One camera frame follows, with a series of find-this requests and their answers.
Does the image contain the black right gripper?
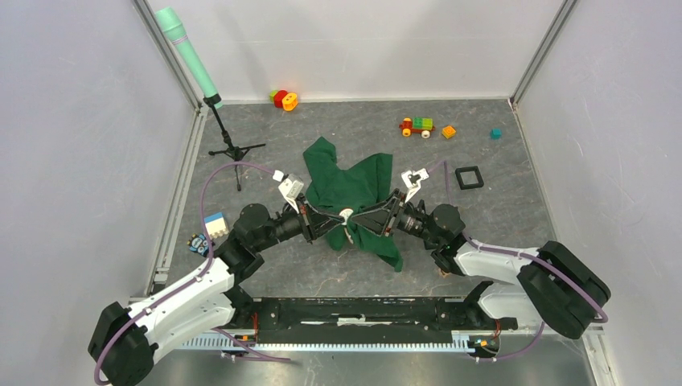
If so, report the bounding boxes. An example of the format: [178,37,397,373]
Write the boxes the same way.
[350,189,442,246]

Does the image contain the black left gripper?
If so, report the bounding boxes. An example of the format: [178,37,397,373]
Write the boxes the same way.
[254,193,344,252]

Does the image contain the green fabric garment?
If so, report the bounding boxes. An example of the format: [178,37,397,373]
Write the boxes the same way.
[302,137,403,272]

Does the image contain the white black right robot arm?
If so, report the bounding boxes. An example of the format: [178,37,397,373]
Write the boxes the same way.
[349,191,611,339]

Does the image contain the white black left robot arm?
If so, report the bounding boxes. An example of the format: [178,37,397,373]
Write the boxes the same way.
[88,195,354,385]

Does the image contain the blue white toy brick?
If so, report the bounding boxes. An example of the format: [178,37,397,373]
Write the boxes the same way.
[203,212,229,240]

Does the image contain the colourful toy brick car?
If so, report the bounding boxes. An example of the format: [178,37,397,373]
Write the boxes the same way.
[399,117,435,139]

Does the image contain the black tripod microphone stand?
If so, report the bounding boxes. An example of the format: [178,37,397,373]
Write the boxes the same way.
[203,93,266,162]

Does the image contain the orange toy brick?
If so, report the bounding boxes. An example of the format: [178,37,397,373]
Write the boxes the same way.
[441,125,457,139]

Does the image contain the blue cartoon badge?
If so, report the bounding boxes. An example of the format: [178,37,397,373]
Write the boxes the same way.
[187,234,208,257]

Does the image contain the red orange green toy blocks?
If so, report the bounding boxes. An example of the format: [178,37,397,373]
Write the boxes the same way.
[269,89,299,112]

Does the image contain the teal small cube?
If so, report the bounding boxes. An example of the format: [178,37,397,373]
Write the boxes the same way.
[490,128,502,140]

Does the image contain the mint green microphone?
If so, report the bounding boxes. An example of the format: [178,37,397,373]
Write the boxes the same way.
[154,6,222,109]

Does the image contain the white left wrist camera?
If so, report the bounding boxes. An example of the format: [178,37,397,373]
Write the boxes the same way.
[273,170,304,213]

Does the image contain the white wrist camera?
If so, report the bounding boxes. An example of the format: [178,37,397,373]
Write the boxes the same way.
[273,170,304,213]
[401,168,429,202]

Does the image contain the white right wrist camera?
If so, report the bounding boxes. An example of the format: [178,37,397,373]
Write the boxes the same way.
[401,168,429,202]

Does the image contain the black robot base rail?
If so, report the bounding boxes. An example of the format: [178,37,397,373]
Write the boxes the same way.
[223,281,519,344]

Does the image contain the black square frame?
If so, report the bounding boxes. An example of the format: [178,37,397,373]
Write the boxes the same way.
[454,166,484,191]

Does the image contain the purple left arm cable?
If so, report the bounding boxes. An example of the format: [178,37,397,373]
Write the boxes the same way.
[93,162,293,386]

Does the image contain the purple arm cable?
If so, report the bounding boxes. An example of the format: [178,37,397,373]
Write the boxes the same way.
[425,159,610,363]
[93,162,293,386]

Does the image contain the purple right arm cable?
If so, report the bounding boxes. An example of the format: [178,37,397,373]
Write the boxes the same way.
[425,159,610,363]

